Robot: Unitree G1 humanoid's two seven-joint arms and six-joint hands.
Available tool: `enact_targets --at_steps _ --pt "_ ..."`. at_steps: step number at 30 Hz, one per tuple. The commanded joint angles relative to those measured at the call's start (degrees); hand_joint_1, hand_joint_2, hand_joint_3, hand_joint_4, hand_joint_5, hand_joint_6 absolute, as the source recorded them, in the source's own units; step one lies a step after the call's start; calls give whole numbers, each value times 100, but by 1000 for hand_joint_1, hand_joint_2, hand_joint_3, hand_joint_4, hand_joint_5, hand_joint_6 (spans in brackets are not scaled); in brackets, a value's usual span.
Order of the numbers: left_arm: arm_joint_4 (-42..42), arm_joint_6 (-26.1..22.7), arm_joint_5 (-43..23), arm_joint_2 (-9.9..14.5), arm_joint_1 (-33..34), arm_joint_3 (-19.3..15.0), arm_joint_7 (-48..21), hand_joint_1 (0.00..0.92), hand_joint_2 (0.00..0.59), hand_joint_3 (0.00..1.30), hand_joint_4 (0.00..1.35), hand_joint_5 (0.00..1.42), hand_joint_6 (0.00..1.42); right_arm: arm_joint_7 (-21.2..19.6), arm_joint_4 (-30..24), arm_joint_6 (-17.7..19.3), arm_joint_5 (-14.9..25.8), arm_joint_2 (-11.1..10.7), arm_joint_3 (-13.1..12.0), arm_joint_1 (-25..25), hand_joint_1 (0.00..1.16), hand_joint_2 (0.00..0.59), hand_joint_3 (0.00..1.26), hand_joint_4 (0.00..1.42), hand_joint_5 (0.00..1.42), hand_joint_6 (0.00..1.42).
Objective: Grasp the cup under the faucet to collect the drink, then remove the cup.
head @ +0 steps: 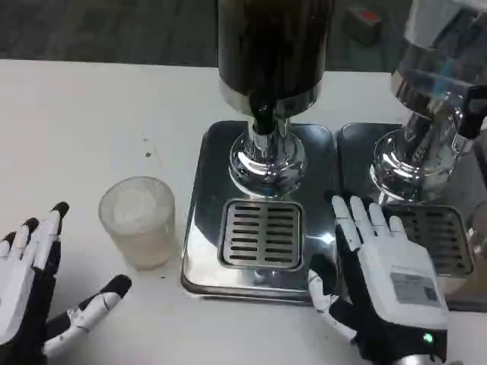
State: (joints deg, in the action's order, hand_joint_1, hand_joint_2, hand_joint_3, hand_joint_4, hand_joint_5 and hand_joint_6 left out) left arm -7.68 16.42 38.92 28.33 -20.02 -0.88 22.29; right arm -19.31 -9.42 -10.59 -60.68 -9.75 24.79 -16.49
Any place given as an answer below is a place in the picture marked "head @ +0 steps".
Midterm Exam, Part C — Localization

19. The clear ribbed glass cup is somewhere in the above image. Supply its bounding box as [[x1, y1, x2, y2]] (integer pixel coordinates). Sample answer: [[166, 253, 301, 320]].
[[98, 176, 177, 271]]

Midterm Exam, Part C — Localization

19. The dark drink dispenser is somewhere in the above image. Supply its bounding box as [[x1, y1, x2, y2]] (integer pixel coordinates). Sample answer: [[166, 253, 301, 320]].
[[217, 0, 336, 200]]

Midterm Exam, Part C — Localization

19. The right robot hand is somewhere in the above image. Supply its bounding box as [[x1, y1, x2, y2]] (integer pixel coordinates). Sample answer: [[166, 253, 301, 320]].
[[308, 191, 451, 365]]

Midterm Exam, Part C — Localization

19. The steel drip tray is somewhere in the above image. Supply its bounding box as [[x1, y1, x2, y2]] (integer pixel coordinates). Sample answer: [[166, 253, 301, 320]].
[[180, 120, 341, 303], [338, 122, 487, 309]]

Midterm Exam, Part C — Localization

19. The grey box with red label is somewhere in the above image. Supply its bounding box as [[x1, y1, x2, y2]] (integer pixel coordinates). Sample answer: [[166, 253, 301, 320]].
[[344, 6, 383, 43]]

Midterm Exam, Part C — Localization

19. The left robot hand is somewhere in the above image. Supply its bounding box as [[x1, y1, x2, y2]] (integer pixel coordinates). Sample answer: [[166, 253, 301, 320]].
[[0, 202, 133, 365]]

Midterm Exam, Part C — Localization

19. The clear drink dispenser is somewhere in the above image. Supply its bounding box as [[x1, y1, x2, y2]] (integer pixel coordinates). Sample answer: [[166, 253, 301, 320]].
[[372, 0, 487, 206]]

